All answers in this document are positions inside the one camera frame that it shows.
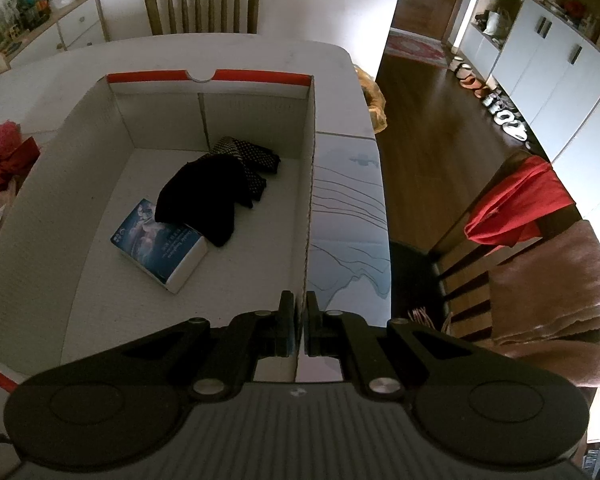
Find blue cover book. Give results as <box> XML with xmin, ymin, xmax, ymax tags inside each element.
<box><xmin>111</xmin><ymin>198</ymin><xmax>209</xmax><ymax>294</ymax></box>

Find red patterned rug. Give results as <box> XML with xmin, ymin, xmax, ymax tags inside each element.
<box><xmin>384</xmin><ymin>29</ymin><xmax>448</xmax><ymax>67</ymax></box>

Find shelf knickknacks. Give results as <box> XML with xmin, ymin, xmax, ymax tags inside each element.
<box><xmin>530</xmin><ymin>0</ymin><xmax>600</xmax><ymax>56</ymax></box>

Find red cloth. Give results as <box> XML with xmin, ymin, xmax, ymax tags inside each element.
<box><xmin>0</xmin><ymin>136</ymin><xmax>41</xmax><ymax>200</ymax></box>

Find row of shoes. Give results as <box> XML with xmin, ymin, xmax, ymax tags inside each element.
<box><xmin>450</xmin><ymin>55</ymin><xmax>531</xmax><ymax>143</ymax></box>

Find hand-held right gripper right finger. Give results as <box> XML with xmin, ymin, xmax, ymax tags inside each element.
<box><xmin>306</xmin><ymin>291</ymin><xmax>473</xmax><ymax>402</ymax></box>

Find white wooden sideboard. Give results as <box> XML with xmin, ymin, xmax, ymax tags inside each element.
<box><xmin>0</xmin><ymin>0</ymin><xmax>111</xmax><ymax>68</ymax></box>

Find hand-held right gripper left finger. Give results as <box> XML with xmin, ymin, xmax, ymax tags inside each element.
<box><xmin>122</xmin><ymin>291</ymin><xmax>297</xmax><ymax>402</ymax></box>

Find red garment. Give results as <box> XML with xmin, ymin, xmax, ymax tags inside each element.
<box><xmin>464</xmin><ymin>155</ymin><xmax>576</xmax><ymax>247</ymax></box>

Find black white dotted cloth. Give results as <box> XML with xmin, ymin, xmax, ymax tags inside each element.
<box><xmin>211</xmin><ymin>136</ymin><xmax>282</xmax><ymax>209</ymax></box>

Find dark wooden chair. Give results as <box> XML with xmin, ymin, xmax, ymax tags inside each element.
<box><xmin>387</xmin><ymin>150</ymin><xmax>586</xmax><ymax>356</ymax></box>

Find white tote bag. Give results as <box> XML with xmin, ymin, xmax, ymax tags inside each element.
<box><xmin>475</xmin><ymin>7</ymin><xmax>513</xmax><ymax>41</ymax></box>

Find white storage cabinet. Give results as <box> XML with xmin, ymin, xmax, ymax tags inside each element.
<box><xmin>460</xmin><ymin>0</ymin><xmax>600</xmax><ymax>241</ymax></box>

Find blue printed table mat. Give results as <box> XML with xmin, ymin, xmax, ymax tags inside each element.
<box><xmin>307</xmin><ymin>132</ymin><xmax>392</xmax><ymax>326</ymax></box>

